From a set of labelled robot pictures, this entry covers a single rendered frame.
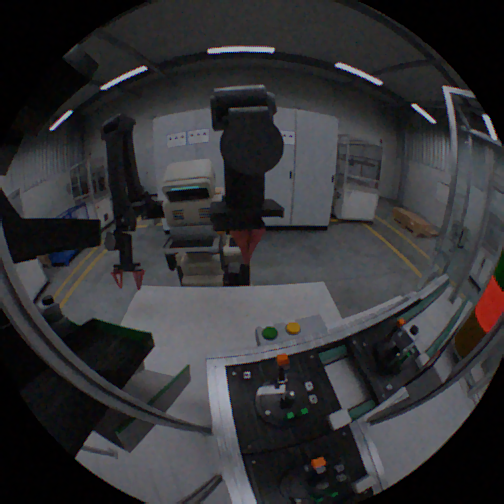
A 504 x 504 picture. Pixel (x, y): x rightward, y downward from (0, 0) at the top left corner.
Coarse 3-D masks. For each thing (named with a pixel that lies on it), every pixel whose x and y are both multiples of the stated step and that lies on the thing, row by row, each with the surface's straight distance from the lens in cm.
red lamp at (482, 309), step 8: (488, 288) 28; (496, 288) 26; (488, 296) 27; (496, 296) 26; (480, 304) 28; (488, 304) 27; (496, 304) 27; (480, 312) 27; (488, 312) 27; (496, 312) 27; (480, 320) 27; (488, 320) 27; (488, 328) 28
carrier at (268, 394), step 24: (312, 360) 50; (240, 384) 46; (264, 384) 43; (288, 384) 44; (312, 384) 45; (240, 408) 44; (264, 408) 42; (288, 408) 43; (312, 408) 44; (336, 408) 48; (240, 432) 44; (264, 432) 44; (288, 432) 44; (312, 432) 45
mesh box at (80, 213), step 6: (84, 204) 493; (72, 210) 465; (78, 210) 478; (84, 210) 492; (60, 216) 536; (66, 216) 450; (72, 216) 462; (78, 216) 476; (84, 216) 491; (60, 252) 441; (66, 252) 444; (72, 252) 455; (54, 258) 484; (60, 258) 455; (66, 258) 443; (54, 264) 517; (66, 264) 442
